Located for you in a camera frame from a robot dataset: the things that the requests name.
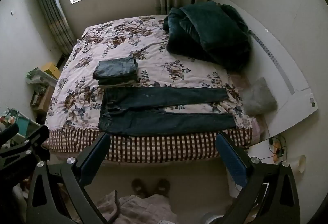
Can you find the teal shelf rack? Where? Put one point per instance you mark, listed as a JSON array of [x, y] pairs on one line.
[[23, 125]]

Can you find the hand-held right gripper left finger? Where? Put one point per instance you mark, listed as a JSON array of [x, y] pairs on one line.
[[94, 160]]

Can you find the brown slipper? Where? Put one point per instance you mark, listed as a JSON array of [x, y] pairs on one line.
[[163, 187], [139, 187]]

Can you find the checkered bed sheet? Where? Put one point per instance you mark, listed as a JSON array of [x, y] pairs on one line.
[[158, 146]]

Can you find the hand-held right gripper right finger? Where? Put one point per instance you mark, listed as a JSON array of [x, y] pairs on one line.
[[233, 162]]

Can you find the yellow box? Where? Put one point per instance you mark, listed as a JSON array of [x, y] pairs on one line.
[[52, 69]]

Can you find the dark green jacket pile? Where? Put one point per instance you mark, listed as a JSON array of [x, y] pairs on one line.
[[212, 32]]

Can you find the dark blue denim pants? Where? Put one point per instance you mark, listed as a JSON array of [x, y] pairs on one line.
[[158, 121]]

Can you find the white headboard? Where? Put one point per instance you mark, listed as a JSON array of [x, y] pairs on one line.
[[279, 60]]

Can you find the folded grey pants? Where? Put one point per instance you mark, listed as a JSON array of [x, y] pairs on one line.
[[119, 82]]

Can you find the grey pillow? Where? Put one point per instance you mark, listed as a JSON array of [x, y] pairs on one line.
[[258, 97]]

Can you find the white nightstand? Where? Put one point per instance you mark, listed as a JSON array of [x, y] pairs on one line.
[[264, 152]]

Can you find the folded faded blue jeans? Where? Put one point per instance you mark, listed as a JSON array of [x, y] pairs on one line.
[[115, 67]]

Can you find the cardboard box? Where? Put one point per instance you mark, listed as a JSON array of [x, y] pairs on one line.
[[44, 97]]

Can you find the floral bedspread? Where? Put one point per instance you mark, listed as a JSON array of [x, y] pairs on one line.
[[107, 42]]

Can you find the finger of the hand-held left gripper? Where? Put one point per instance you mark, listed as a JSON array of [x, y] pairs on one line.
[[30, 138], [9, 133]]

